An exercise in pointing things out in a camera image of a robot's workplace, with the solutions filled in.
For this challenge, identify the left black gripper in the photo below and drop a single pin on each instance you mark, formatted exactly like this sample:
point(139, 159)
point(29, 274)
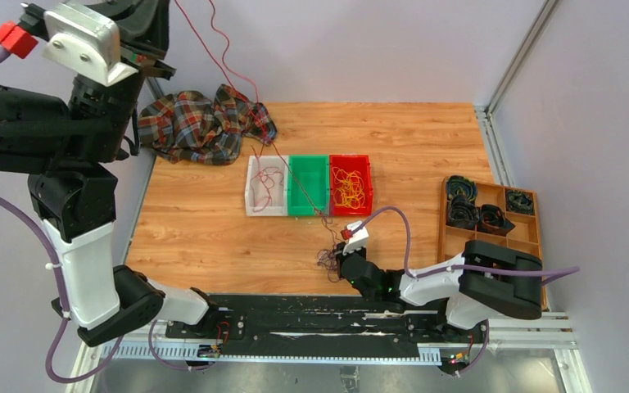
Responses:
point(142, 31)

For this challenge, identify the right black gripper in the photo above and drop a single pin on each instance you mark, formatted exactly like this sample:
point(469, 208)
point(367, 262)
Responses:
point(341, 258)

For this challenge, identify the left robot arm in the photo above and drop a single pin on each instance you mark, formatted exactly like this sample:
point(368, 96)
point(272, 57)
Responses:
point(63, 148)

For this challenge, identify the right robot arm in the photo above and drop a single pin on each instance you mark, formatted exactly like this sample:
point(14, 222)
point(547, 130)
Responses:
point(455, 282)

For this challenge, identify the red plastic bin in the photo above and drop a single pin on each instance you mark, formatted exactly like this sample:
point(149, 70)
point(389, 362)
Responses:
point(351, 186)

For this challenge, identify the green plastic bin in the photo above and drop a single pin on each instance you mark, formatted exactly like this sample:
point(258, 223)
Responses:
point(308, 189)

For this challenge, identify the plaid cloth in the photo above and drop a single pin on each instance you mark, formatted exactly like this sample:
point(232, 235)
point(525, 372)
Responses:
point(190, 126)

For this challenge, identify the white plastic bin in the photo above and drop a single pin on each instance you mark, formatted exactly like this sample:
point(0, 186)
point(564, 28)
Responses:
point(265, 191)

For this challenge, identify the black coiled item lower left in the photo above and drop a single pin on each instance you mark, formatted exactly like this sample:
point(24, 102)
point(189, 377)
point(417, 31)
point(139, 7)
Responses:
point(462, 213)

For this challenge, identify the black coiled item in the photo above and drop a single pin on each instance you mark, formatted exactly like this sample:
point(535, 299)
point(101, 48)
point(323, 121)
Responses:
point(462, 213)
point(460, 186)
point(519, 202)
point(492, 220)

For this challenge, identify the black coiled item upper left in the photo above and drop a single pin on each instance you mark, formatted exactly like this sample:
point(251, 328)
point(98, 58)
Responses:
point(460, 186)

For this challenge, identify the black coiled item centre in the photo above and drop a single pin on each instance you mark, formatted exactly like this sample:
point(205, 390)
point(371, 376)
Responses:
point(492, 220)

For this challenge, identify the wooden compartment tray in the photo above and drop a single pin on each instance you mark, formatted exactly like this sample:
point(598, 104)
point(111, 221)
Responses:
point(525, 237)

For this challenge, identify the black coiled item far right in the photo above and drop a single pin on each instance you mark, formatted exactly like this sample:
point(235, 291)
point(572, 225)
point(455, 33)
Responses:
point(519, 202)

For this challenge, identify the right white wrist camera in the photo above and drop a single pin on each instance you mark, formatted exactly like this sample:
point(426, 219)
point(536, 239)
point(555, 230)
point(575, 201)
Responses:
point(355, 237)

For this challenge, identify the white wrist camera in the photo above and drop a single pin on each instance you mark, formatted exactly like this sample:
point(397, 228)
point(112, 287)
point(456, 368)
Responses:
point(86, 42)
point(355, 237)

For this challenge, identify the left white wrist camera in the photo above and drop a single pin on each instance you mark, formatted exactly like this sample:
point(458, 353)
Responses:
point(86, 42)

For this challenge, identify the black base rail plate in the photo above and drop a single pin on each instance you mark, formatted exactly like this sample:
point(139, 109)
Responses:
point(325, 327)

